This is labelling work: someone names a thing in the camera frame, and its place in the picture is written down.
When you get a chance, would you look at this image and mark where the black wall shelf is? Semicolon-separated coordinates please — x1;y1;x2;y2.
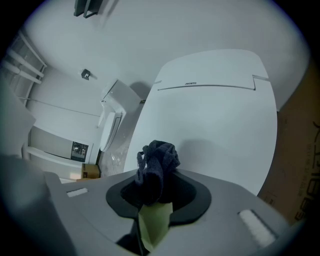
73;0;104;19

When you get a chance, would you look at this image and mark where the landscape picture panel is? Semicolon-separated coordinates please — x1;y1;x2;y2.
71;141;90;161

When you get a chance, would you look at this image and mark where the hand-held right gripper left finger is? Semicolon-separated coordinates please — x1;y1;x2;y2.
43;169;145;256

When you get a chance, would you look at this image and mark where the large printed cardboard box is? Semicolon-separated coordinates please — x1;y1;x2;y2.
256;59;320;227

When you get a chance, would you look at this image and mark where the pale green scrub brush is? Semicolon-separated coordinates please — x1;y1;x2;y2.
138;201;174;251

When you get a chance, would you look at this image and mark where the black wall paper holder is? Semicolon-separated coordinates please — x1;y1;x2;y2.
80;68;99;81

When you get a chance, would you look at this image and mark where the white flat-lid smart toilet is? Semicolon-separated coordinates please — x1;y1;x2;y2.
123;48;279;198

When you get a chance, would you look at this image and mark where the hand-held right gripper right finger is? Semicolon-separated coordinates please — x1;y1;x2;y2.
149;167;302;256

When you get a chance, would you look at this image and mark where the dark blue cloth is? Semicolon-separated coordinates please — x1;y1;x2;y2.
136;139;181;207

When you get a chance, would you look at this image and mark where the white toilet with tank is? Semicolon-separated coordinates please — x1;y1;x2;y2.
96;78;141;153

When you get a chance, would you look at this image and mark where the cardboard box with dark label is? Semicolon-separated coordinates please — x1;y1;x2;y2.
81;163;101;180

